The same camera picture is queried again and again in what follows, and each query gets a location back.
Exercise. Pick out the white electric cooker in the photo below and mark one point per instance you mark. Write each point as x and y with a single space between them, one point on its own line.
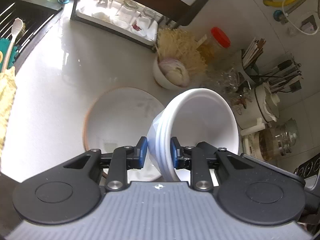
260 105

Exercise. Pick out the wire rack with glass cups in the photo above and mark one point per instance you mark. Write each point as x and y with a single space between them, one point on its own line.
231 85

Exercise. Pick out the red-lid plastic jar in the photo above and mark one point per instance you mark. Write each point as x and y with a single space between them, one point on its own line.
213 44

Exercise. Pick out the black dish rack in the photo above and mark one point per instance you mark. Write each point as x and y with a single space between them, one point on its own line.
172 10

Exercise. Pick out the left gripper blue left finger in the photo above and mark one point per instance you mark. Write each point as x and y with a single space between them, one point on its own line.
120 161

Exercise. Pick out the drinking glass right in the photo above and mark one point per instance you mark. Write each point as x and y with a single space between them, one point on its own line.
144 21

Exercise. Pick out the white spoon in sink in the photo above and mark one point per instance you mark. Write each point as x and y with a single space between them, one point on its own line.
15 31

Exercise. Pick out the bowl with onion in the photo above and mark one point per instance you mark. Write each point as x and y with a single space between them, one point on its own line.
170 74

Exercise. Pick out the hanging utensil rack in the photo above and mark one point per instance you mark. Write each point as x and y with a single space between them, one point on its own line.
281 75

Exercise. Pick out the glass kettle on base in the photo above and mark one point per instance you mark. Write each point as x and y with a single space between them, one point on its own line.
272 142

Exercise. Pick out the drinking glass middle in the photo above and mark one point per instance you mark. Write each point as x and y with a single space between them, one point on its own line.
126 13

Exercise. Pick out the chopstick holder with chopsticks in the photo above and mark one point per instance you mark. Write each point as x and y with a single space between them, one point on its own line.
249 57

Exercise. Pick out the enoki mushroom bunch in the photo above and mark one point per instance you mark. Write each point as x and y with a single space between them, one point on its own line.
180 45

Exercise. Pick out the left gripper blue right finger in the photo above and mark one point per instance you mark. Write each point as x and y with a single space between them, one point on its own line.
198 160

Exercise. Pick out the small white ceramic bowl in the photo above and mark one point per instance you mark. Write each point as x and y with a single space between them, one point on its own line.
198 115

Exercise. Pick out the yellow dish cloth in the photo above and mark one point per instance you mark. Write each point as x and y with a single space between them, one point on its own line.
8 91

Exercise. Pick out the light blue plastic bowl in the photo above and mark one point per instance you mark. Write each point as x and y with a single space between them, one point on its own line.
160 148

